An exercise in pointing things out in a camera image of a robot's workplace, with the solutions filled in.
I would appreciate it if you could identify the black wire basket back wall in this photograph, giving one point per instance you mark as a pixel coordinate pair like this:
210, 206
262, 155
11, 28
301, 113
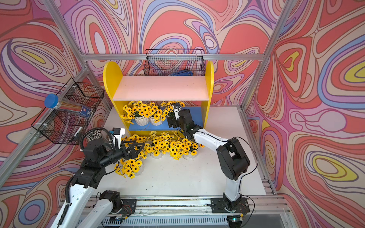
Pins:
174, 62

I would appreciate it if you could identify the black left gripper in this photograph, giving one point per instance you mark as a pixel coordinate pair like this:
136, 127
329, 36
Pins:
131, 155

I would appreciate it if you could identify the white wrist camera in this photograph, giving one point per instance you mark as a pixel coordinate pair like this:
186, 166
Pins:
176, 109
118, 134

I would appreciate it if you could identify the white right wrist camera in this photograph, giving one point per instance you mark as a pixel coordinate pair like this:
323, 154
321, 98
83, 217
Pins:
176, 109

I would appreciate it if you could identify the sunflower pot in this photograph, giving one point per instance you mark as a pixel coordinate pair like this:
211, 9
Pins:
168, 108
178, 148
136, 112
190, 148
139, 139
156, 114
158, 145
129, 168

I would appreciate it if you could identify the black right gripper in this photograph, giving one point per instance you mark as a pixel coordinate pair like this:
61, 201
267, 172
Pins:
173, 119

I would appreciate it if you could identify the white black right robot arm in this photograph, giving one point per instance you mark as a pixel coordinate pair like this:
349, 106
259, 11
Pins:
233, 160

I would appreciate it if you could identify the black wire basket left wall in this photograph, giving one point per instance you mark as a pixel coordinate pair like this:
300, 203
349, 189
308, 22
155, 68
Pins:
66, 128

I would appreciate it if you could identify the clear cup of pencils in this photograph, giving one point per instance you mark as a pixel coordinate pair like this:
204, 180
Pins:
94, 134

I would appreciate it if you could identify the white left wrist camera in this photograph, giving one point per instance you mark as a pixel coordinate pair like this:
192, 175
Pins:
118, 134

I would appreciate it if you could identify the metal base rail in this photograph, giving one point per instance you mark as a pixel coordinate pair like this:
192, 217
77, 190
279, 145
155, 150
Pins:
194, 211

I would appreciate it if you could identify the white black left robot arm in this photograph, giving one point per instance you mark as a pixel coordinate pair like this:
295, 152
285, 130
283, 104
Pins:
81, 186

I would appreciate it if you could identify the clear tube with blue cap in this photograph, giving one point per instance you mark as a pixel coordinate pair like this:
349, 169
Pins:
63, 104

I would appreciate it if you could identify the black wire basket wall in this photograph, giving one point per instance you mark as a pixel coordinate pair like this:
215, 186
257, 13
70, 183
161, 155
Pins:
174, 62
66, 128

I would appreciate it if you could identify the yellow pink blue wooden shelf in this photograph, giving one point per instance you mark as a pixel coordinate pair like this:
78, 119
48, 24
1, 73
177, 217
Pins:
123, 89

